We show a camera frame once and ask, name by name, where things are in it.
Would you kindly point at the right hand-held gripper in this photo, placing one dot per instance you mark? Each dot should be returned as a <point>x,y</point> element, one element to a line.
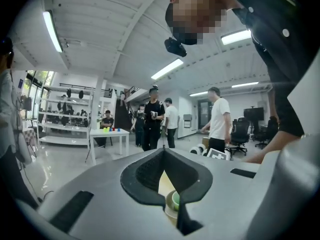
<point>218,155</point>

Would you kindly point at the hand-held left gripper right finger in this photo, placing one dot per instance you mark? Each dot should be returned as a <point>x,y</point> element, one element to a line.
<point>220,196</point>

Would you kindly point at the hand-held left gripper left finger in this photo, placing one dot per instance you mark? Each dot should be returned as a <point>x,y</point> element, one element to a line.
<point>100,196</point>

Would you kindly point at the green cup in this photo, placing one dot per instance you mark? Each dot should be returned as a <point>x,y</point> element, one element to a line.
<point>175,201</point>

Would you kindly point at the brown glass bowl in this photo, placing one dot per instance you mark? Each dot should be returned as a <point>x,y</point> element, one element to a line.
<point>168,201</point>

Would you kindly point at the white saucer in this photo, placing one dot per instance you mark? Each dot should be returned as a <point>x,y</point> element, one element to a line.
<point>170,217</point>

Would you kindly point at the person's right forearm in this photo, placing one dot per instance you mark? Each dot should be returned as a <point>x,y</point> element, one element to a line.
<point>275,146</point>

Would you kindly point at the white round robot heads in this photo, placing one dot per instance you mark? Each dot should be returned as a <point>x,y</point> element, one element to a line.
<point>203,153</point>

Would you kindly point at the white capsule backpack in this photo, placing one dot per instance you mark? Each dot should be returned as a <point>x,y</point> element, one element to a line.
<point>192,151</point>

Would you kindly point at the black office chair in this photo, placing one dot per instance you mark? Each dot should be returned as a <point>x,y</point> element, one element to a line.
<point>240,131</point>
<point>267,131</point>

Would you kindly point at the black glass door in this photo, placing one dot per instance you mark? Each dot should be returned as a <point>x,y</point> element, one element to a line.
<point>205,114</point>

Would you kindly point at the white cabinet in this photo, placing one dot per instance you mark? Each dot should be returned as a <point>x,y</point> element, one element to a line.
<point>187,121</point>

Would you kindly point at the black monitor on stand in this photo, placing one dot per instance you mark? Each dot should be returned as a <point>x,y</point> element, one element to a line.
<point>253,114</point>

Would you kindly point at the white rectangular table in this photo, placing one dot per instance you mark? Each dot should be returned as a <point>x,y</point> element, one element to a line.
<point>110,133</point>

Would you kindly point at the ceiling light tube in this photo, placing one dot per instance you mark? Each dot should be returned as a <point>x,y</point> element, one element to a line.
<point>236,37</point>
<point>245,84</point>
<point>198,94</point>
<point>52,31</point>
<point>167,69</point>

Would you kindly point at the white shelf rack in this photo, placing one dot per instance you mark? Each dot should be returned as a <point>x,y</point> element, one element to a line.
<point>62,140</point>

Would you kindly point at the set of black headsets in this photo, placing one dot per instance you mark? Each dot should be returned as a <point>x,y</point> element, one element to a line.
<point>65,120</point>

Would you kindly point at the dark staircase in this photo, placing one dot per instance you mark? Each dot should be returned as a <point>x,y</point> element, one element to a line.
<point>125,114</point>

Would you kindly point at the grey round shell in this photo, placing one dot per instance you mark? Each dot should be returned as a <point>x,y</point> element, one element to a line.
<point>23,149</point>

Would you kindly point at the person's black shirt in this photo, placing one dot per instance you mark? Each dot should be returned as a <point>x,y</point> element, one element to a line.
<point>280,59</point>

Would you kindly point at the large window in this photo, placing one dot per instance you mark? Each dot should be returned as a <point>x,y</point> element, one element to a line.
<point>37,79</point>

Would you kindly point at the person's head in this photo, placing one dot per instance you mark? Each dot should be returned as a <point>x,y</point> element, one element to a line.
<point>197,14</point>

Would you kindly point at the black head-worn camera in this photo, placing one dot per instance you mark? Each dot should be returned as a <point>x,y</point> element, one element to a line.
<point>175,47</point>

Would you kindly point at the blue wall poster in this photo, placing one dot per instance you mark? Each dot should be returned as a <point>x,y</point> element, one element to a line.
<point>21,83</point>

